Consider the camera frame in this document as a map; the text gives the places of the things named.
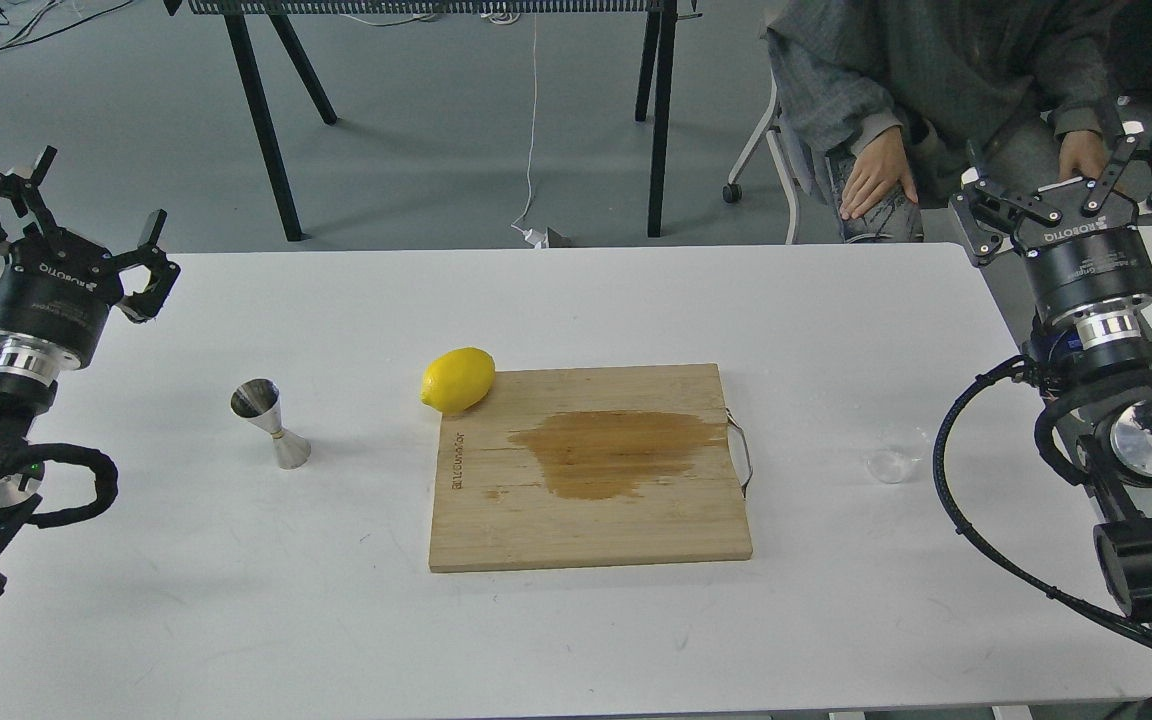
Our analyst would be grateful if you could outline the white office chair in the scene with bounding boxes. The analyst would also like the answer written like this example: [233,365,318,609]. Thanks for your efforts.
[721,81,838,245]

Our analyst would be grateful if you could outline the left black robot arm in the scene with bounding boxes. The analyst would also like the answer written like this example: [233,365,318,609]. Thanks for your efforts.
[0,147,180,596]

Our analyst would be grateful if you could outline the bamboo cutting board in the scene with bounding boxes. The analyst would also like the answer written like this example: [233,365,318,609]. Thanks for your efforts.
[429,363,753,573]

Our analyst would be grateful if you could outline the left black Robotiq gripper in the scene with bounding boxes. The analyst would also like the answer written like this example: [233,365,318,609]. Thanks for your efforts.
[0,146,180,369]

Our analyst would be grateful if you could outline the black trestle table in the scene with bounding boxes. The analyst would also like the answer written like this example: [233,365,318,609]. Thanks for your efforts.
[162,0,702,243]

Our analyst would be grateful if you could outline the white hanging cable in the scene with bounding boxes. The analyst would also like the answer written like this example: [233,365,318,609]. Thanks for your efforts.
[510,10,571,249]

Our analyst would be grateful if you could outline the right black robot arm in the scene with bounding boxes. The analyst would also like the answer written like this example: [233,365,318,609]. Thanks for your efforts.
[931,122,1152,650]

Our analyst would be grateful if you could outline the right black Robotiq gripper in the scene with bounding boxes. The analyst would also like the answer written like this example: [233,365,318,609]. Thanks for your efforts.
[948,120,1152,327]

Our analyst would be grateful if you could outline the steel double jigger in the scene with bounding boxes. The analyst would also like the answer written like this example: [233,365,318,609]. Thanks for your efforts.
[229,378,311,470]

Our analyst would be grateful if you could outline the person right hand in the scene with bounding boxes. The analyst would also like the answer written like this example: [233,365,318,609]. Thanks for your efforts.
[838,126,919,222]

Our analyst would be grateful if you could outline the seated person grey clothes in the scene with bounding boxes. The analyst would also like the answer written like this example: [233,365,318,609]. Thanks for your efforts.
[763,1,1123,243]

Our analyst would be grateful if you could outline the small clear glass cup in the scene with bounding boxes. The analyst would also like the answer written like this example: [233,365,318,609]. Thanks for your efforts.
[861,424,932,486]

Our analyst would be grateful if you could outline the yellow lemon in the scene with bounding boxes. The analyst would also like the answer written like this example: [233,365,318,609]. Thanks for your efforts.
[419,347,497,415]

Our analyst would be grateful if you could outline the person left hand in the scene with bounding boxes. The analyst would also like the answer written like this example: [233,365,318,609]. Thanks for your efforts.
[1059,129,1108,182]

